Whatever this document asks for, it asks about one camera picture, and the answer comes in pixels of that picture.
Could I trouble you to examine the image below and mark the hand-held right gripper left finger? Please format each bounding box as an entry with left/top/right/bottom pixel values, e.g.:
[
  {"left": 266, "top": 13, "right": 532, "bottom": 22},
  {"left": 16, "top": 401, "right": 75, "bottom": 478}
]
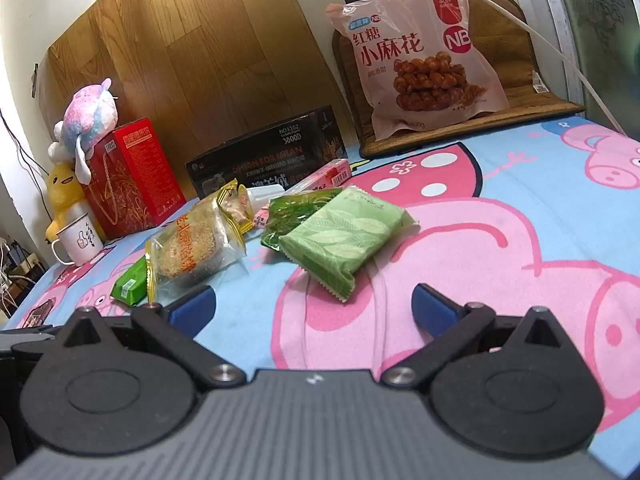
[{"left": 56, "top": 285, "right": 246, "bottom": 390}]

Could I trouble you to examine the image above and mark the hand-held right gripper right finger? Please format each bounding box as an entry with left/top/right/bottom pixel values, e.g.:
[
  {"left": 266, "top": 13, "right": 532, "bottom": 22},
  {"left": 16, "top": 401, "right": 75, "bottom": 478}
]
[{"left": 381, "top": 283, "right": 576, "bottom": 390}]

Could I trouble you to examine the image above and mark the clear sesame cake packet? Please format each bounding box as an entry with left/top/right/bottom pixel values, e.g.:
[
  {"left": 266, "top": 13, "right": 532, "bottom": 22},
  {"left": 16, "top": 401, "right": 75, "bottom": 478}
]
[{"left": 145, "top": 195, "right": 247, "bottom": 306}]

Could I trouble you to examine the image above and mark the small bright green packet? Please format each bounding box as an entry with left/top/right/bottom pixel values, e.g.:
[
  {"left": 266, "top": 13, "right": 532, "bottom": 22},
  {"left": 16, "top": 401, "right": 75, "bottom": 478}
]
[{"left": 110, "top": 255, "right": 151, "bottom": 307}]

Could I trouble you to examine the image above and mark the yellow peanut packet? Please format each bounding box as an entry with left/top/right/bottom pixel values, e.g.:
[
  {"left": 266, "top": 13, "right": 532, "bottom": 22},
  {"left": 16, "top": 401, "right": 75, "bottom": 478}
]
[{"left": 215, "top": 179, "right": 253, "bottom": 238}]

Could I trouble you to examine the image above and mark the light green snack packet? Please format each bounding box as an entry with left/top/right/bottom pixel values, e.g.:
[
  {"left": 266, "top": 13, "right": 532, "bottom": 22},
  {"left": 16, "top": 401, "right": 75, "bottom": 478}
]
[{"left": 277, "top": 187, "right": 420, "bottom": 303}]

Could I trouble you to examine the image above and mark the dark green snack packet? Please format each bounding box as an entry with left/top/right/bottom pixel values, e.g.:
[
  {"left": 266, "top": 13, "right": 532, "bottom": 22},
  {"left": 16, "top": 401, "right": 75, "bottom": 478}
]
[{"left": 261, "top": 187, "right": 346, "bottom": 251}]

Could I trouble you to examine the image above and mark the long pink carton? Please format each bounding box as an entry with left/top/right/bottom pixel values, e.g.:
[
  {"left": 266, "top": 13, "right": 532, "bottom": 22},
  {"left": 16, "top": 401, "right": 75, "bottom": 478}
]
[{"left": 252, "top": 158, "right": 351, "bottom": 228}]

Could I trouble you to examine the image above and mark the black printed box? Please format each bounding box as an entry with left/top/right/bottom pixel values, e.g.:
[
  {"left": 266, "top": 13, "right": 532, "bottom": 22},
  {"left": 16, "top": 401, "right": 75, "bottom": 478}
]
[{"left": 185, "top": 105, "right": 351, "bottom": 200}]

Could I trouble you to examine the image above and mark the cartoon pig printed blanket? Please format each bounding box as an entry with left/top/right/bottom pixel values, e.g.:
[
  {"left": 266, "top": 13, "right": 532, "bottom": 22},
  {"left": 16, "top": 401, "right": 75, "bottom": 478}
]
[{"left": 0, "top": 115, "right": 640, "bottom": 480}]

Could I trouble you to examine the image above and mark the white enamel mug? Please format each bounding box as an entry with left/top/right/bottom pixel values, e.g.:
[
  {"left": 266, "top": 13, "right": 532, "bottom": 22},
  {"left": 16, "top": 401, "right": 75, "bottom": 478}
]
[{"left": 50, "top": 212, "right": 104, "bottom": 267}]

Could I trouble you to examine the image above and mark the red gift box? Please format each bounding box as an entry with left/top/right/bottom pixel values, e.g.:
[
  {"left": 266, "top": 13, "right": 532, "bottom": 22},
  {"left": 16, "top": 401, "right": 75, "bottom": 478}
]
[{"left": 81, "top": 117, "right": 187, "bottom": 241}]

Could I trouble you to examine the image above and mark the yellow duck plush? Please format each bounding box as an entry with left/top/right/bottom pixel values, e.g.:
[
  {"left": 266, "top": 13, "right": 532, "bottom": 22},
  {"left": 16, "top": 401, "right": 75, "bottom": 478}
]
[{"left": 45, "top": 162, "right": 106, "bottom": 243}]

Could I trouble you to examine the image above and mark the pastel plush toy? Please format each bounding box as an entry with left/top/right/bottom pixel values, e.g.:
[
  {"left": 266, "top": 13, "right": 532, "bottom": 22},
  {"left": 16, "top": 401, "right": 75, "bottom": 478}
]
[{"left": 48, "top": 77, "right": 121, "bottom": 185}]

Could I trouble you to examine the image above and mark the large pink snack bag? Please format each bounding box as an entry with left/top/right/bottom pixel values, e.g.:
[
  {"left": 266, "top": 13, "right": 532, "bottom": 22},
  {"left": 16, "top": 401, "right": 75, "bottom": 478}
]
[{"left": 325, "top": 0, "right": 511, "bottom": 142}]

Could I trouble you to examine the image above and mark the wood-pattern board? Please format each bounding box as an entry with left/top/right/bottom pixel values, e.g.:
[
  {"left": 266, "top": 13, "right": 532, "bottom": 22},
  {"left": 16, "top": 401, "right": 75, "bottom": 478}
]
[{"left": 39, "top": 0, "right": 361, "bottom": 201}]

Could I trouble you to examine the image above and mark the brown woven seat cushion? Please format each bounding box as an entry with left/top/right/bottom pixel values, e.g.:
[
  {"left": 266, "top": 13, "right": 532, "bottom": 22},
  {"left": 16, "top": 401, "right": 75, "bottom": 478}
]
[{"left": 332, "top": 0, "right": 586, "bottom": 158}]

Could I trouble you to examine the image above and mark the frosted glass window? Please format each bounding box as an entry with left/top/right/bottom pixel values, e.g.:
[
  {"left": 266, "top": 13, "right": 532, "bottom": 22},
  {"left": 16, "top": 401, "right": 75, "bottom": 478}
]
[{"left": 500, "top": 0, "right": 640, "bottom": 136}]

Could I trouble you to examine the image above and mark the white cable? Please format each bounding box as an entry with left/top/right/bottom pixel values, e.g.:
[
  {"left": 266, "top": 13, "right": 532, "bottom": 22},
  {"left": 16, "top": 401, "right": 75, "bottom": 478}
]
[{"left": 425, "top": 0, "right": 625, "bottom": 135}]

